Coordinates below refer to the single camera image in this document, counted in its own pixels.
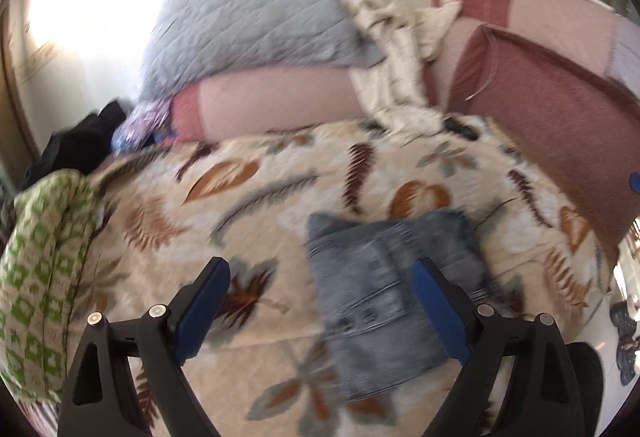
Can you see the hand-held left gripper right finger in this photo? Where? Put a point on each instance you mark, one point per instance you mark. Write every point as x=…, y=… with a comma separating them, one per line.
x=440, y=312

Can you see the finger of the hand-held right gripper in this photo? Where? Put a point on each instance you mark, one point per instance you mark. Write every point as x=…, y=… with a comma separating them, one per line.
x=635, y=180

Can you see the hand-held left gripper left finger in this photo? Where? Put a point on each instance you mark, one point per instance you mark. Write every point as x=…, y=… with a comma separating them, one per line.
x=200, y=312

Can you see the blue denim pants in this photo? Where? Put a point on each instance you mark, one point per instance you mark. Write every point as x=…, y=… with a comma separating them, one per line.
x=365, y=277

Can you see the maroon cushion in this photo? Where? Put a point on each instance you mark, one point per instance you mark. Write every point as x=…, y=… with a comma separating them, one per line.
x=540, y=117

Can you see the leaf print blanket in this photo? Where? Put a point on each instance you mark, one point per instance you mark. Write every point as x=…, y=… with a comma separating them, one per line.
x=280, y=227

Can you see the dark shoes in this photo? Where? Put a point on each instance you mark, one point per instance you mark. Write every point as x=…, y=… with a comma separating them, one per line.
x=625, y=332

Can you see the green patterned cloth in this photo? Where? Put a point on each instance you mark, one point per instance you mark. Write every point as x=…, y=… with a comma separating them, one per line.
x=45, y=267

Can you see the small black object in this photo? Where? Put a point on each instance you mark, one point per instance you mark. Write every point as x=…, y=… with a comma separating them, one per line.
x=462, y=126

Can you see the pink striped cushion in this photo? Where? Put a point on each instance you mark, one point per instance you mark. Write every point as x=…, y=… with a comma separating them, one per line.
x=550, y=12

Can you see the black clothing pile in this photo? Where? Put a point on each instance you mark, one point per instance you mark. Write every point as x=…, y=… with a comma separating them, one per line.
x=75, y=147

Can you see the pink bolster pillow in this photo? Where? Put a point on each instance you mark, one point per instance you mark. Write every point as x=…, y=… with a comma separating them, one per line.
x=275, y=102

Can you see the white floral cloth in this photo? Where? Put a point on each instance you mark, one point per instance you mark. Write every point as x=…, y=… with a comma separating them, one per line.
x=395, y=67

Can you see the grey quilted pillow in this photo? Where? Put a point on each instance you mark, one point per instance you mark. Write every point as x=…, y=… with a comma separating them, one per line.
x=250, y=22

